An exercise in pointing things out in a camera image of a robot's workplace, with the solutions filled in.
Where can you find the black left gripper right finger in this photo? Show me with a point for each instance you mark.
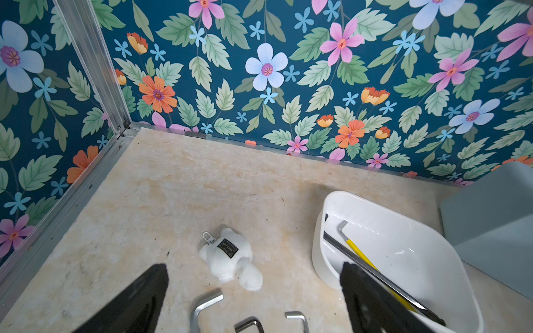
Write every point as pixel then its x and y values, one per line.
pixel 373 309

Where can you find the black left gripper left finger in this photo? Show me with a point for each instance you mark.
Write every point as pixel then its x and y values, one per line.
pixel 135 309

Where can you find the large black hex key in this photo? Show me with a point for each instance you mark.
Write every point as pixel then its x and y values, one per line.
pixel 419 306

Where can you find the yellow handled hex key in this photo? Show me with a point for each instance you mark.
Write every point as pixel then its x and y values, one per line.
pixel 360 254

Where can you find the white plastic storage tray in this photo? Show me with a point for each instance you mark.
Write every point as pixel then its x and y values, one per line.
pixel 412 255

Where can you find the thin black hex key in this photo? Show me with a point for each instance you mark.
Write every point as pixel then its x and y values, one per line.
pixel 247 323

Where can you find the pale blue stacked box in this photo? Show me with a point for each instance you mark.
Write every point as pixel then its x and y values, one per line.
pixel 489 224

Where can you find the red handled hex key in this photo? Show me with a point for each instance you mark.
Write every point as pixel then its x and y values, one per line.
pixel 202 303

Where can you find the white plush toy keychain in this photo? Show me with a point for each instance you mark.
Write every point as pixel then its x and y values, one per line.
pixel 230 257

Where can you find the aluminium frame post back left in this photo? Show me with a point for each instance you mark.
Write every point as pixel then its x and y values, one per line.
pixel 83 29

